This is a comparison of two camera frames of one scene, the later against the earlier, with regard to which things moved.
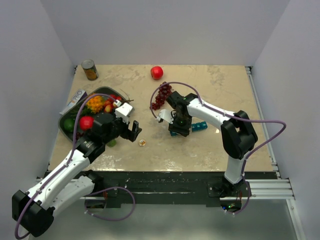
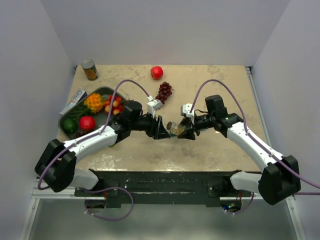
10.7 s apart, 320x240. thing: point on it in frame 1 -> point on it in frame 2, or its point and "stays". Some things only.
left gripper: (127, 133) -> (157, 130)
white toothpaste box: (80, 95) stays
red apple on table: (156, 72) stays
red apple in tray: (86, 122) stays
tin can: (90, 69) stays
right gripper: (183, 130) -> (189, 133)
